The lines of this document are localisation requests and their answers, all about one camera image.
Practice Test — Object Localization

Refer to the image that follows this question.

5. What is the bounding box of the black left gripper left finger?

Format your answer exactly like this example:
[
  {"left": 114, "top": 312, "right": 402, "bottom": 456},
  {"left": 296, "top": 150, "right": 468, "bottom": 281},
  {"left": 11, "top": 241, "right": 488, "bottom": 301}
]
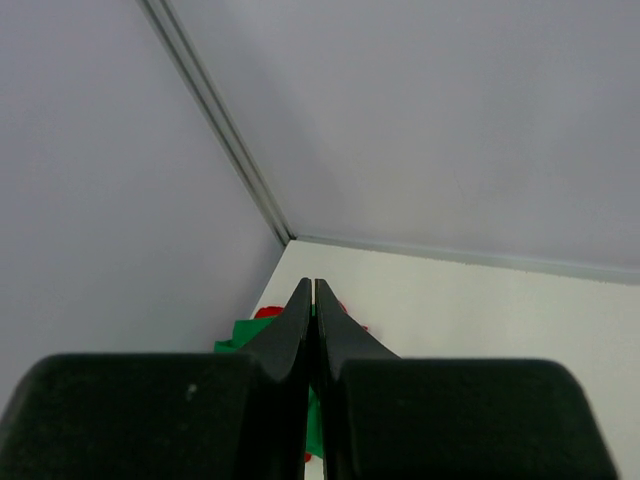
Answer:
[{"left": 1, "top": 278, "right": 311, "bottom": 479}]

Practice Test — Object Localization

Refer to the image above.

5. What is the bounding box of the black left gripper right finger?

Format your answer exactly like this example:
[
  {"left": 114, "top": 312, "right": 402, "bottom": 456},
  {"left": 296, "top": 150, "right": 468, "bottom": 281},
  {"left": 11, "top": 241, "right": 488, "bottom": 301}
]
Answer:
[{"left": 315, "top": 280, "right": 618, "bottom": 479}]

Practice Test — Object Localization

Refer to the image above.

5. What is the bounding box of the green t shirt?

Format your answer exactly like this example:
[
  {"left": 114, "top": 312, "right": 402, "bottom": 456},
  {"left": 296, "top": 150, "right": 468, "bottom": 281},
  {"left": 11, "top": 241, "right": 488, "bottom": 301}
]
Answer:
[{"left": 213, "top": 302, "right": 325, "bottom": 454}]

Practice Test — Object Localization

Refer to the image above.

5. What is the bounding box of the red t shirt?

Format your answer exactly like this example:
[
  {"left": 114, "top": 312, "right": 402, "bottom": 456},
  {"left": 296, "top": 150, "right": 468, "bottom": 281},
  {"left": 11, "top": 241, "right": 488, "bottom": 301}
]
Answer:
[{"left": 253, "top": 299, "right": 369, "bottom": 464}]

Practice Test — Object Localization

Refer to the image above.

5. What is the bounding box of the left rear frame post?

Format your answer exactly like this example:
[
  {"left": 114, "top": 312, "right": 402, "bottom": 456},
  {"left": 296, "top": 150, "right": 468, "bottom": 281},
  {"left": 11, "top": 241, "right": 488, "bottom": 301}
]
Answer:
[{"left": 139, "top": 0, "right": 296, "bottom": 246}]

